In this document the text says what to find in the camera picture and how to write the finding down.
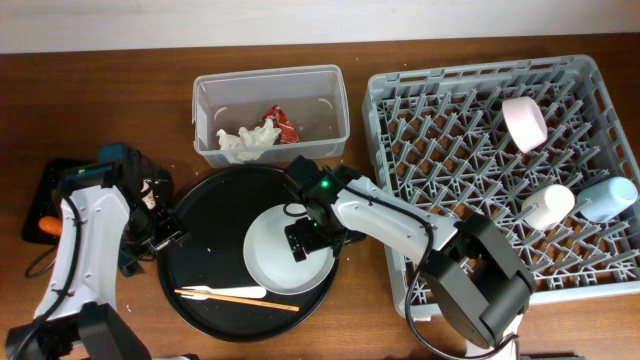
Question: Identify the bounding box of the pile of rice and shells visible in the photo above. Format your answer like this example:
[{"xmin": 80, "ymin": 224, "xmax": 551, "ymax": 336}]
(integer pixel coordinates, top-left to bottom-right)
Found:
[{"xmin": 140, "ymin": 179, "xmax": 156, "ymax": 210}]

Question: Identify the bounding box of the grey plate with food scraps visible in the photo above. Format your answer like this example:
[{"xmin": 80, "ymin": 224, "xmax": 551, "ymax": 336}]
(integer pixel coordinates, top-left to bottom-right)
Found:
[{"xmin": 243, "ymin": 204, "xmax": 335, "ymax": 295}]

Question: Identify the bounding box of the red snack wrapper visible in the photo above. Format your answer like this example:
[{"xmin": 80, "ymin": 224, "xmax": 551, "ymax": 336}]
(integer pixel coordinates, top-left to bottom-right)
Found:
[{"xmin": 262, "ymin": 105, "xmax": 300, "ymax": 145}]

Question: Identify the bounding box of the white plastic fork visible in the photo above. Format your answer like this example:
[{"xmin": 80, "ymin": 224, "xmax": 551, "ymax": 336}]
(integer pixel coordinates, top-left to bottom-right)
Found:
[{"xmin": 175, "ymin": 285, "xmax": 267, "ymax": 300}]

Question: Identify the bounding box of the orange carrot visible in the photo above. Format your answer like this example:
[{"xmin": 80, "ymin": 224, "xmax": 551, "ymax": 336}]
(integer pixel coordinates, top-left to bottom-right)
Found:
[{"xmin": 38, "ymin": 216, "xmax": 63, "ymax": 237}]

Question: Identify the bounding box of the white tissue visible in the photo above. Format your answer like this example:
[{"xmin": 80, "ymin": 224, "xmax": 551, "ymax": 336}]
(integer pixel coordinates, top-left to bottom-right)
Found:
[{"xmin": 216, "ymin": 120, "xmax": 281, "ymax": 164}]

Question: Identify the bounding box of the wooden chopstick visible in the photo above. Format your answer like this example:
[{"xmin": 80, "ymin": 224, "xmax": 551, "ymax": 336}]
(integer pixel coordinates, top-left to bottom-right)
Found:
[{"xmin": 174, "ymin": 289, "xmax": 300, "ymax": 312}]

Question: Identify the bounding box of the white cup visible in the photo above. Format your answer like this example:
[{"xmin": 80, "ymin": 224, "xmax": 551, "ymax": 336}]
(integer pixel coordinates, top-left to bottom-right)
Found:
[{"xmin": 522, "ymin": 184, "xmax": 575, "ymax": 231}]

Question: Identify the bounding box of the pink bowl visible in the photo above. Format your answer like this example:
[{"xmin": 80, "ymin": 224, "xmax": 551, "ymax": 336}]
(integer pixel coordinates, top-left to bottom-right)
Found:
[{"xmin": 502, "ymin": 97, "xmax": 547, "ymax": 153}]

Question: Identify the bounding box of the light blue cup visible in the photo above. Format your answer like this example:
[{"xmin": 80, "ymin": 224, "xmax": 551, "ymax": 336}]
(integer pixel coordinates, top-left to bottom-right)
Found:
[{"xmin": 577, "ymin": 177, "xmax": 639, "ymax": 223}]

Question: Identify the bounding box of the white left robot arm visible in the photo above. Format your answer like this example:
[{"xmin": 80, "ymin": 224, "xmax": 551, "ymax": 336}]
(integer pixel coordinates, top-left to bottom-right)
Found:
[{"xmin": 5, "ymin": 143, "xmax": 184, "ymax": 359}]

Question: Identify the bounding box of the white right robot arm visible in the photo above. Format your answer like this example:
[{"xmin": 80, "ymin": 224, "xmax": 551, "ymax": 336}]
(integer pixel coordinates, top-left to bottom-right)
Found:
[{"xmin": 285, "ymin": 156, "xmax": 536, "ymax": 359}]

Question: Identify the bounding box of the grey dishwasher rack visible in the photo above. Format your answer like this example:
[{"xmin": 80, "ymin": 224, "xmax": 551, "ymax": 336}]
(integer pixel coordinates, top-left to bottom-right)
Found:
[{"xmin": 362, "ymin": 55, "xmax": 639, "ymax": 305}]

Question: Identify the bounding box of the black rectangular tray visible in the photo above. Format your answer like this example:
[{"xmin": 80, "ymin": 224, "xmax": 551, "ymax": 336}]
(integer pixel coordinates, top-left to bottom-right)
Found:
[{"xmin": 21, "ymin": 158, "xmax": 173, "ymax": 245}]

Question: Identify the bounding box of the round black serving tray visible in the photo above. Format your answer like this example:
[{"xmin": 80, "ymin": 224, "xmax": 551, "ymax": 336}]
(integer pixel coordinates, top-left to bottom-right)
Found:
[{"xmin": 158, "ymin": 165, "xmax": 338, "ymax": 342}]

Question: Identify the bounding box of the clear plastic bin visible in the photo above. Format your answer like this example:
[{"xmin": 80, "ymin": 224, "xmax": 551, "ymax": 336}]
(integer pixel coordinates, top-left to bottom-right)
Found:
[{"xmin": 192, "ymin": 65, "xmax": 350, "ymax": 168}]

